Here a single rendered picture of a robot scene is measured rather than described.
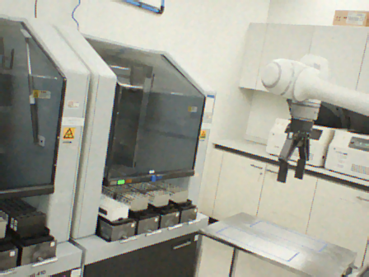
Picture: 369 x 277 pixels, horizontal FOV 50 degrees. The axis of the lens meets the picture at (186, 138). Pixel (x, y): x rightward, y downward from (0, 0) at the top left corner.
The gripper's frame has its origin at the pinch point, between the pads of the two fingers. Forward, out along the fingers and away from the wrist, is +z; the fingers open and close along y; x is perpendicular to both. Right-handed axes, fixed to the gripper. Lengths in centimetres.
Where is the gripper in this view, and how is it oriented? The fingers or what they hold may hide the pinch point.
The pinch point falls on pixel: (290, 176)
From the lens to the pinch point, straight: 141.9
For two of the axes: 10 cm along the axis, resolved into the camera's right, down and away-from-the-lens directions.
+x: -7.6, -2.2, 6.2
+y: 6.3, -0.1, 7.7
